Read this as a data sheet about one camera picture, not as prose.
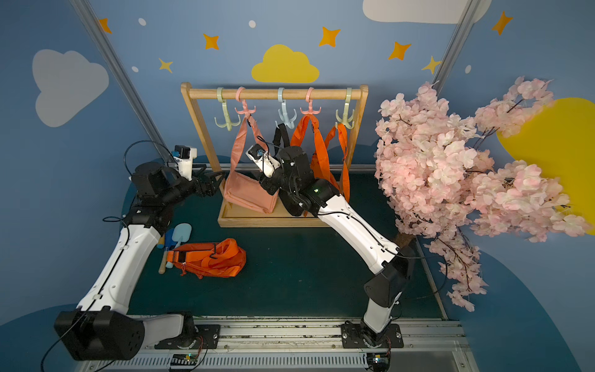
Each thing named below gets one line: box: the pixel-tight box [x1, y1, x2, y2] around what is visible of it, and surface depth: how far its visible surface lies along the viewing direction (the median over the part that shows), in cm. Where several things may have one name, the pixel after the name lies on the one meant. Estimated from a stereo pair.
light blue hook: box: [275, 86, 297, 130], surface depth 72 cm
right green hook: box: [334, 87, 355, 130], surface depth 74 cm
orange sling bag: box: [166, 237, 248, 279], surface depth 88 cm
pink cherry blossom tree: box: [374, 77, 593, 313], surface depth 59 cm
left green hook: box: [213, 86, 241, 132], surface depth 72 cm
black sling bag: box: [272, 123, 290, 156], surface depth 78 cm
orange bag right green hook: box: [323, 123, 351, 203], surface depth 78 cm
